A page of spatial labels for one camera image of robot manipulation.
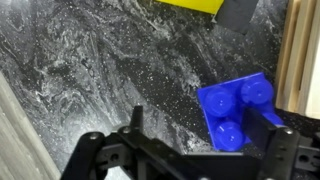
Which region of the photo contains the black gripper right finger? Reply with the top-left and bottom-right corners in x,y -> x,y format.
242,107 -> 320,180

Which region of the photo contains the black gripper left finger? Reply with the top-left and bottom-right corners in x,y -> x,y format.
61,105 -> 188,180

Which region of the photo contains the long yellow toy block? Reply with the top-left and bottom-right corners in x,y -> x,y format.
155,0 -> 225,15

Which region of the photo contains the black tape strip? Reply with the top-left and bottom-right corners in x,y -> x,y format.
213,0 -> 260,35

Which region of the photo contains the blue square toy block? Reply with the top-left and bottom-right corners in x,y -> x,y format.
196,72 -> 285,152

